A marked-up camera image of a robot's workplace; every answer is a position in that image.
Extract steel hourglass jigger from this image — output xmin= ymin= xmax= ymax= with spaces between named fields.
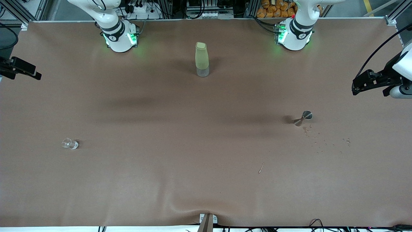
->
xmin=293 ymin=111 xmax=313 ymax=127

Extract clear glass measuring cup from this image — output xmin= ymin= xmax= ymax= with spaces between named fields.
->
xmin=61 ymin=138 xmax=79 ymax=150

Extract spilled liquid droplets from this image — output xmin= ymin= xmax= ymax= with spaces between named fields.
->
xmin=302 ymin=125 xmax=351 ymax=154

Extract orange packets pile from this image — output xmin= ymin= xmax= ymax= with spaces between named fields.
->
xmin=257 ymin=0 xmax=324 ymax=18

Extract white power strip with plugs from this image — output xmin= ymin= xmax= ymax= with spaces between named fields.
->
xmin=127 ymin=3 xmax=155 ymax=14

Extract yellow-green frosted bottle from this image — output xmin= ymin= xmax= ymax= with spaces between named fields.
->
xmin=195 ymin=42 xmax=210 ymax=78

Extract white long socket strip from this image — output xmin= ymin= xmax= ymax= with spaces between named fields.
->
xmin=187 ymin=11 xmax=234 ymax=19

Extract brown table mat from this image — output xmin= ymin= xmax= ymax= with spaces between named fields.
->
xmin=0 ymin=18 xmax=412 ymax=228

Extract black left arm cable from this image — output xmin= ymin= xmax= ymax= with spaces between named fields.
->
xmin=356 ymin=24 xmax=412 ymax=79

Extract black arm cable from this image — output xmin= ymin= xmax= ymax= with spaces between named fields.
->
xmin=356 ymin=24 xmax=412 ymax=79
xmin=0 ymin=23 xmax=19 ymax=50

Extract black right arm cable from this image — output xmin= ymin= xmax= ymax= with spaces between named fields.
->
xmin=0 ymin=23 xmax=19 ymax=50

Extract aluminium frame profile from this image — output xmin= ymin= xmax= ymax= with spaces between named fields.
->
xmin=6 ymin=0 xmax=49 ymax=25
xmin=385 ymin=0 xmax=412 ymax=25

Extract black looped floor cable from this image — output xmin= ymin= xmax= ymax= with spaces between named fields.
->
xmin=309 ymin=219 xmax=326 ymax=232

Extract wooden clamp bracket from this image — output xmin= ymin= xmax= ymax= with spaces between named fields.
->
xmin=197 ymin=213 xmax=218 ymax=232

